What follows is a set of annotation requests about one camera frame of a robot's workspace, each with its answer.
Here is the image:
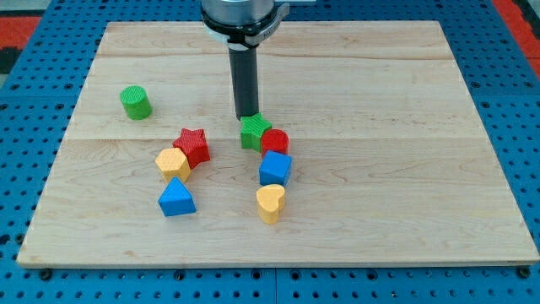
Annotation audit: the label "yellow hexagon block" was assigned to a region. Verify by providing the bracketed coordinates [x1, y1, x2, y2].
[154, 148, 191, 182]

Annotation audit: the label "red cylinder block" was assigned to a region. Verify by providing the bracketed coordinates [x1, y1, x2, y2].
[261, 128, 289, 157]

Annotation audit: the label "green star block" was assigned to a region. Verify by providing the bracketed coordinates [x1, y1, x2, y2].
[240, 113, 272, 152]

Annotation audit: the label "blue triangle block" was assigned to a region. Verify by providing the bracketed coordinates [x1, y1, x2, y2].
[158, 176, 197, 217]

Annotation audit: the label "red star block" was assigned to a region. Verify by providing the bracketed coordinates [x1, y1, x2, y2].
[172, 128, 211, 169]

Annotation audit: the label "blue cube block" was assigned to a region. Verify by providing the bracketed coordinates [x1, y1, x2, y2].
[259, 151, 292, 187]

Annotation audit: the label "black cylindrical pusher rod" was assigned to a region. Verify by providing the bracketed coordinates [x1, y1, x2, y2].
[229, 48, 259, 120]

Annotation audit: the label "wooden board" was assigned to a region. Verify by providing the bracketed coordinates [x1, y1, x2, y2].
[17, 21, 539, 269]

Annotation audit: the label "green cylinder block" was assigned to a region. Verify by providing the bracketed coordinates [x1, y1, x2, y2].
[120, 85, 153, 120]

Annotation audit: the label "yellow heart block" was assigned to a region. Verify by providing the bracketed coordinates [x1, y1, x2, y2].
[256, 184, 286, 225]

